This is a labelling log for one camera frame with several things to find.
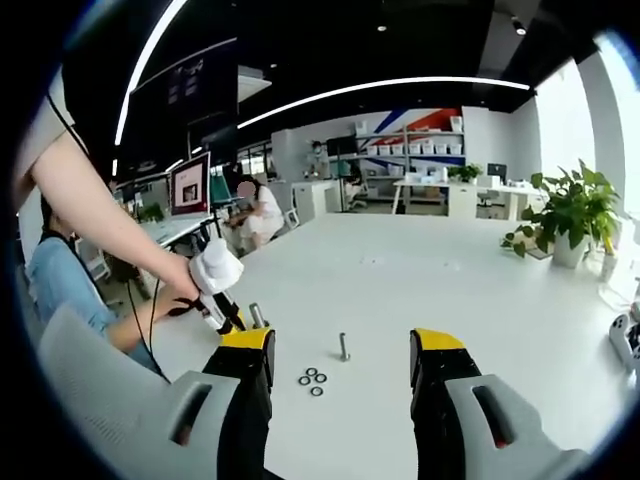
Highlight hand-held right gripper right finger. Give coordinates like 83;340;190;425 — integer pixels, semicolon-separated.
409;327;594;480

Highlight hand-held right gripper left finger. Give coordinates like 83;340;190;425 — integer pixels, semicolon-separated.
107;327;277;480

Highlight thick threaded steel stud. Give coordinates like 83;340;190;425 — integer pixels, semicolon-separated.
248;302;274;331

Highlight white office desk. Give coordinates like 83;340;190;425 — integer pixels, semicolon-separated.
134;214;221;251

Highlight computer monitor with red screen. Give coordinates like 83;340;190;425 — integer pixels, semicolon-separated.
167;151;214;221

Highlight white cabinet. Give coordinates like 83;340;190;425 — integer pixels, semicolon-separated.
290;179;341;224

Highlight white mesh office chair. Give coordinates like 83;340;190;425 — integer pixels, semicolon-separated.
37;302;174;451

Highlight black screen on stand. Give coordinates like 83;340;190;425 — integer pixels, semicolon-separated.
325;135;359;211

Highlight white handheld controller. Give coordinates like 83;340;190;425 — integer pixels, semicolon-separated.
608;312;640;374

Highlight dark hanging display panel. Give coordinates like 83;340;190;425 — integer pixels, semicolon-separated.
128;37;240;166

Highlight person's grey shirt sleeve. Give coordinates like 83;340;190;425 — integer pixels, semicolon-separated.
12;64;76;191

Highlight long curved ceiling light strip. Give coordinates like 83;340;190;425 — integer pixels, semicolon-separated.
114;0;191;147

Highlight long white desk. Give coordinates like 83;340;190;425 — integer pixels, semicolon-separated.
392;178;544;221

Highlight shelf rack with white bins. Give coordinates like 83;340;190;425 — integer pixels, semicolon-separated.
353;117;467;201

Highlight large potted green plant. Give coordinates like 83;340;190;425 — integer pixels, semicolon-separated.
501;158;624;269

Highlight small potted green plant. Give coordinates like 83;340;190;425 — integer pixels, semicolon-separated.
447;163;484;184

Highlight black cable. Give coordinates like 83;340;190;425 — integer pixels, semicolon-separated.
127;277;174;385

